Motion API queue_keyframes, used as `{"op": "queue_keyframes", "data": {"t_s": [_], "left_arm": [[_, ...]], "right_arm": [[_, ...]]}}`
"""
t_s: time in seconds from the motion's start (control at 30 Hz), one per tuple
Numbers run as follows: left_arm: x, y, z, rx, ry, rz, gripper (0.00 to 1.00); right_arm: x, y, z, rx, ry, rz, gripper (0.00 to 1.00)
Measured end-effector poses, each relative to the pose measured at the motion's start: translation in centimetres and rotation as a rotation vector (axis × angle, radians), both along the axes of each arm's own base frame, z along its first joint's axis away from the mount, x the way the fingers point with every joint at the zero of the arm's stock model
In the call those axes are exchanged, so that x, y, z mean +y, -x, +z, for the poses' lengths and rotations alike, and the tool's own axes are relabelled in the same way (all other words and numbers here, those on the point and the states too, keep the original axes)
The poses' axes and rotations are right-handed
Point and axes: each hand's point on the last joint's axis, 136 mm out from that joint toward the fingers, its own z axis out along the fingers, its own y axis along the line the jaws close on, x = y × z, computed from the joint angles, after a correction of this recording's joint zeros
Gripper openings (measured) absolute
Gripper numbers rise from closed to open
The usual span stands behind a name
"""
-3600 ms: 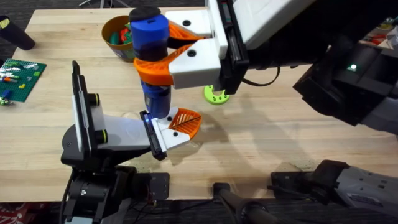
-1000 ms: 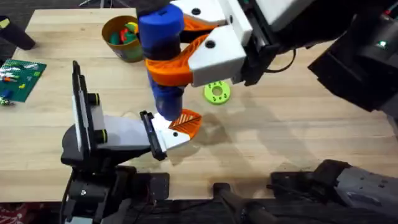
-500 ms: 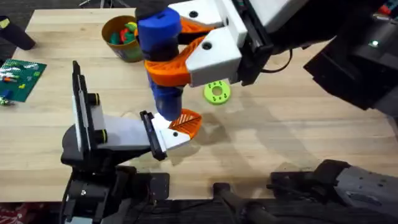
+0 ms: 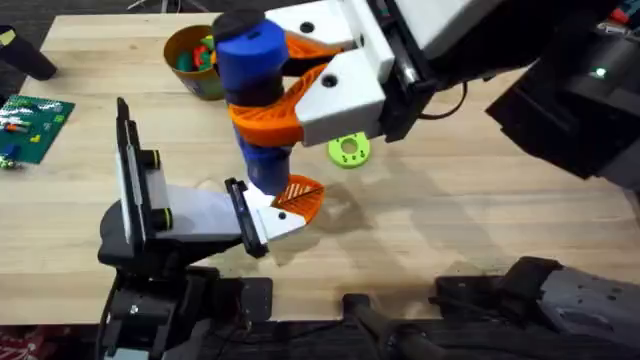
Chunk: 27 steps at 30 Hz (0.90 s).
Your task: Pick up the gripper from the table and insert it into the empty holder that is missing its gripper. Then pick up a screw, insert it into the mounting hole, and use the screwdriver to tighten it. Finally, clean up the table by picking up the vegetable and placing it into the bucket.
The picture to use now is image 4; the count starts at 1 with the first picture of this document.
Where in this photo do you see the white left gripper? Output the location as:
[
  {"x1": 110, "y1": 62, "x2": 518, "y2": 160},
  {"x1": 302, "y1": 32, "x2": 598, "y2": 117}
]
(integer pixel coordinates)
[{"x1": 97, "y1": 174, "x2": 327, "y2": 276}]

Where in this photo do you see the blue electric screwdriver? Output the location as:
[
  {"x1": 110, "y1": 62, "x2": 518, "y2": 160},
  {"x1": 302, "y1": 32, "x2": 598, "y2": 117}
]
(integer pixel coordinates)
[{"x1": 211, "y1": 8, "x2": 295, "y2": 197}]

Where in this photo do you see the green disc with holes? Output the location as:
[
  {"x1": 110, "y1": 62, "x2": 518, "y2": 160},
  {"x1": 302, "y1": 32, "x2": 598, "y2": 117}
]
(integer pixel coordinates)
[{"x1": 326, "y1": 131, "x2": 373, "y2": 170}]

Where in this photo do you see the brown tub with toys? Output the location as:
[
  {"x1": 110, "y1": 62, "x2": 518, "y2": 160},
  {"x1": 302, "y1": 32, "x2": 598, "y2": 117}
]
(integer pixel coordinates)
[{"x1": 163, "y1": 24, "x2": 227, "y2": 102}]

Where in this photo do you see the black left wrist plate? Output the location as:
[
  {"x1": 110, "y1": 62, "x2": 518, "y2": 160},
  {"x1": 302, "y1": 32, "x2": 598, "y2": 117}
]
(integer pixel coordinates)
[{"x1": 115, "y1": 96, "x2": 151, "y2": 247}]

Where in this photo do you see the green board with blocks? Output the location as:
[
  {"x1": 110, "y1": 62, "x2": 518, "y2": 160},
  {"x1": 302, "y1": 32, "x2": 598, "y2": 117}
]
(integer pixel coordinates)
[{"x1": 0, "y1": 94, "x2": 77, "y2": 170}]

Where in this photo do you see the red patterned cloth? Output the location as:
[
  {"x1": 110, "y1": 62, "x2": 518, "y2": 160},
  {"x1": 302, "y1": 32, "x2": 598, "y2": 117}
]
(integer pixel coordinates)
[{"x1": 0, "y1": 324, "x2": 101, "y2": 360}]

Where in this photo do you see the black cylindrical object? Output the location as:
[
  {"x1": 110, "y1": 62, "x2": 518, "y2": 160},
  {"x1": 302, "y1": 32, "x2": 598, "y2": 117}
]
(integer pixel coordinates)
[{"x1": 0, "y1": 24, "x2": 59, "y2": 82}]

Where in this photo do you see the black cable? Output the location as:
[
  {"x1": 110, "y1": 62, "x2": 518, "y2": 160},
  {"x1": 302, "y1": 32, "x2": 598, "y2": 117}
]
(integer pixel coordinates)
[{"x1": 418, "y1": 81, "x2": 469, "y2": 122}]

